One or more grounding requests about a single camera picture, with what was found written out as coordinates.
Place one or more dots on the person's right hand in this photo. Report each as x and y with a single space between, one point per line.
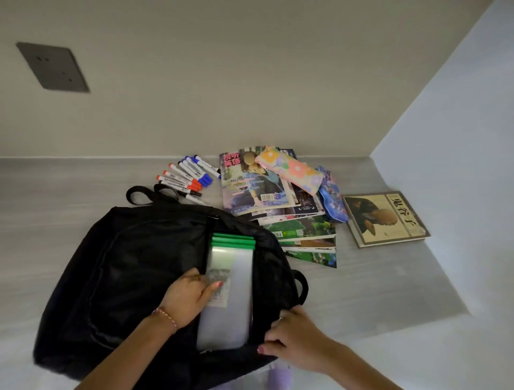
301 341

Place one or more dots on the person's left hand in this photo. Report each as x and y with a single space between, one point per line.
184 299

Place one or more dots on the person's right thumb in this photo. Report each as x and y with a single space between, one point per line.
268 348

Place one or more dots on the person's left thumb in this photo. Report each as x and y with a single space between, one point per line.
211 290

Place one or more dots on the clear zip bag green seal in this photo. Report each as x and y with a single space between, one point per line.
237 297
233 235
233 240

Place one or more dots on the black backpack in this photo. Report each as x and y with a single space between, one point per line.
120 265

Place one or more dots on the person's left forearm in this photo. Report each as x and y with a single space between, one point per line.
128 357

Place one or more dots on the person's right forearm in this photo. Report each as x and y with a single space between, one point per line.
361 375

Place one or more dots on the paper insert card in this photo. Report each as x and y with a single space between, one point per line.
220 265

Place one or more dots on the lilac fabric item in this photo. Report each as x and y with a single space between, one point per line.
277 377

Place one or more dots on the pile of magazines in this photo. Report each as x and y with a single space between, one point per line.
257 189

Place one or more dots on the row of whiteboard markers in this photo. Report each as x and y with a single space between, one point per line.
186 176

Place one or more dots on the floral pencil case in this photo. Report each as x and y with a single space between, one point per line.
289 168

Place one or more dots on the blue patterned pencil case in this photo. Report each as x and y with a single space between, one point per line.
331 197

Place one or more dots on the brown hardcover book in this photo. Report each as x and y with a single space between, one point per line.
385 219

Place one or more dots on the grey wall socket plate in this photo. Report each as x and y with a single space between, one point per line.
54 68

